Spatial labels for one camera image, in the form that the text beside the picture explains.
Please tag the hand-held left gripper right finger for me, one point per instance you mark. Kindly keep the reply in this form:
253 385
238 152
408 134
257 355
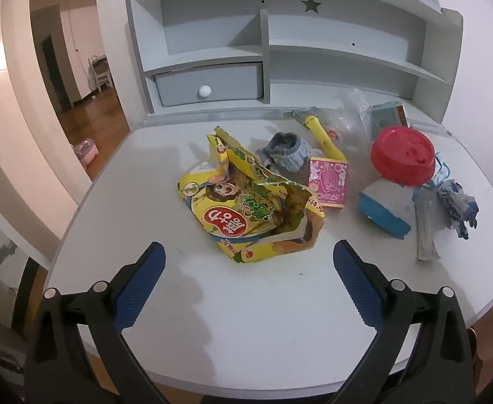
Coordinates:
358 282

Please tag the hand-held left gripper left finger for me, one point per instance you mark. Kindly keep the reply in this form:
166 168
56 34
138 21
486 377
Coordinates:
139 286

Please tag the white and blue carton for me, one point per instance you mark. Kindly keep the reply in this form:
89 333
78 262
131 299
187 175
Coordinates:
381 214

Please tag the yellow snack bag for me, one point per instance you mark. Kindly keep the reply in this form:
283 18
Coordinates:
246 219

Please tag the grey blue knit sock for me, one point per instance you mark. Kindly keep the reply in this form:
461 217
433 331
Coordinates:
288 155

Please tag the long grey wrapper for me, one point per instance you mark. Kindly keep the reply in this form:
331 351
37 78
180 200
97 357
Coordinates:
425 231

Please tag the pink candy packet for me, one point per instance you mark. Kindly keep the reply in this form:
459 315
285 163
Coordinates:
328 181

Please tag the red round lid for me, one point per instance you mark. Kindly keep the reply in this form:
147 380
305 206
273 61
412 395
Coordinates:
402 155

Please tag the pink plastic basin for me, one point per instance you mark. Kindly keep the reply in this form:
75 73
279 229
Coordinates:
87 151

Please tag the small red white wrapper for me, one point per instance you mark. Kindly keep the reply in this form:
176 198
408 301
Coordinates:
334 134

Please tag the clear plastic bag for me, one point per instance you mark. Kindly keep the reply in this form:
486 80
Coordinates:
356 122

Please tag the teal cardboard box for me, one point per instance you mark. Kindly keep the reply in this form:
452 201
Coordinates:
387 115

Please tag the white round drawer knob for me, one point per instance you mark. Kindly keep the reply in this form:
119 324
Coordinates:
205 91

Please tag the white chair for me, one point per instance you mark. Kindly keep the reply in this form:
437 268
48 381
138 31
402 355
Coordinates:
101 75

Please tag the grey drawer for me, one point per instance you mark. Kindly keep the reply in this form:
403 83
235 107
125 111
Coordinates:
212 80

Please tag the grey white desk hutch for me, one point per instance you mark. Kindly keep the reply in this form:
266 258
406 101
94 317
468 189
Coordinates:
339 29

